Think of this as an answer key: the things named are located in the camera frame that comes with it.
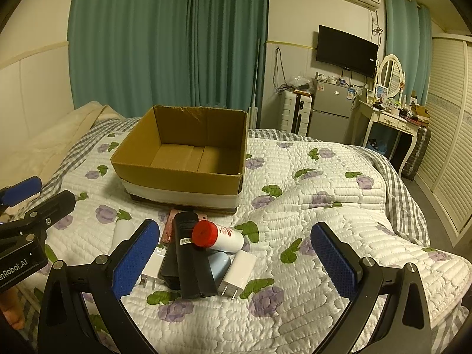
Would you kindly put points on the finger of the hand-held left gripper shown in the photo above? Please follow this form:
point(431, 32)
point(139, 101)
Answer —
point(55, 204)
point(22, 190)

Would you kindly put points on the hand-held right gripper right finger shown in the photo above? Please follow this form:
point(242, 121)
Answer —
point(333, 261)

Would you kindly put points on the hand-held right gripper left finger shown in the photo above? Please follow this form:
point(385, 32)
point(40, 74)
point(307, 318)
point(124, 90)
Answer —
point(134, 258)

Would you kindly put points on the white charger plug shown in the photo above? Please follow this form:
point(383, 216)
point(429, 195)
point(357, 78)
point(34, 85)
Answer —
point(236, 269)
point(155, 265)

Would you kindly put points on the small white bottle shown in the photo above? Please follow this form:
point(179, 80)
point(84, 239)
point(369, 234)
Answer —
point(121, 230)

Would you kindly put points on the pink glitter case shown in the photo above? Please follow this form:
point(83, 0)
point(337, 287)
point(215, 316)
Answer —
point(168, 228)

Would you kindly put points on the long black power bank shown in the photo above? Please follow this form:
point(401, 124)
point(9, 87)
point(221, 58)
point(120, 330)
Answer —
point(188, 265)

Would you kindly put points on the light blue case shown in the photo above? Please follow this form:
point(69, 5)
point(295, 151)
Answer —
point(220, 265)

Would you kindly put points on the brown cardboard box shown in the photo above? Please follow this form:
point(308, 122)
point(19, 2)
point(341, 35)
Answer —
point(184, 180)

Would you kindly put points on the white bottle with red cap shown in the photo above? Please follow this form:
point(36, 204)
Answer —
point(228, 238)

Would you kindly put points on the person's left hand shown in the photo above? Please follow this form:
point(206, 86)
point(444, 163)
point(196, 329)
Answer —
point(13, 313)

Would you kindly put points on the white floral quilt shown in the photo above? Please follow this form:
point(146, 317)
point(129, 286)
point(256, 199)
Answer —
point(295, 302)

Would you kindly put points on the beige blanket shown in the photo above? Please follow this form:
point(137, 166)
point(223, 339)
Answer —
point(55, 136)

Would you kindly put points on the white padded headboard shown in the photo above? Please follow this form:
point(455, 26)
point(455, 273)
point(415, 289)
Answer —
point(37, 81)

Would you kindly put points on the blue plastic basket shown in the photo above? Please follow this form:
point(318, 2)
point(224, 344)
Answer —
point(378, 147)

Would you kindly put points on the dark checked suitcase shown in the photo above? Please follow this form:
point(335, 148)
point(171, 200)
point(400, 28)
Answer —
point(418, 151)

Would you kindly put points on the grey fridge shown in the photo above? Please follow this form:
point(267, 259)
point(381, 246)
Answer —
point(332, 110)

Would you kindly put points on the white dressing table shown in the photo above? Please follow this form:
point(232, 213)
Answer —
point(387, 120)

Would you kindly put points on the white suitcase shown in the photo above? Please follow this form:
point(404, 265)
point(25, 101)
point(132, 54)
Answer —
point(291, 112)

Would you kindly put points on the white slatted wardrobe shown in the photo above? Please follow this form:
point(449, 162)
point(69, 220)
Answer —
point(450, 136)

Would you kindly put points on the small brown box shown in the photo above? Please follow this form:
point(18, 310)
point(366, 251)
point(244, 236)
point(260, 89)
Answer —
point(420, 113)

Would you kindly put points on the clear plastic bag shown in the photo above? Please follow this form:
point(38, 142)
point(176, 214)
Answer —
point(298, 81)

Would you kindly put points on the green curtain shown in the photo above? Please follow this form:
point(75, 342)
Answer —
point(147, 44)

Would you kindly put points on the white mop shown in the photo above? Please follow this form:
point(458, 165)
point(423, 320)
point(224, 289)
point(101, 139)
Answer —
point(254, 92)

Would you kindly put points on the white oval mirror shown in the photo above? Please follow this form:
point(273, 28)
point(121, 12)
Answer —
point(391, 75)

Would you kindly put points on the light teal curtain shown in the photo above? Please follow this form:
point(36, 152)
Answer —
point(405, 44)

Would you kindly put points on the small picture frame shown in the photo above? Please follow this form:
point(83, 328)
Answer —
point(380, 91)

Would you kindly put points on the black wall television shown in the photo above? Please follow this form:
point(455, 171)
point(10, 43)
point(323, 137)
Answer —
point(346, 51)

